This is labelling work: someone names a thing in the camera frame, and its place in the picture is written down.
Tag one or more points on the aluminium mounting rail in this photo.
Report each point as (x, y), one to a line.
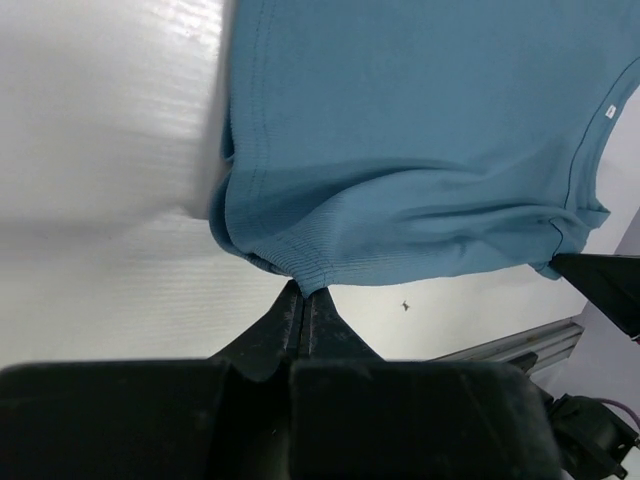
(532, 351)

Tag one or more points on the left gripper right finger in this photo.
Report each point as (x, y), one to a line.
(355, 416)

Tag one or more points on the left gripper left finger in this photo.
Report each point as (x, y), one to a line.
(222, 417)

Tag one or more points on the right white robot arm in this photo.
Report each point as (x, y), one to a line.
(592, 439)

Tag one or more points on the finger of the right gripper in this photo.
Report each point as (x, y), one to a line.
(610, 282)

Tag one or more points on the teal tank top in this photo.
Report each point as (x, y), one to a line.
(374, 143)

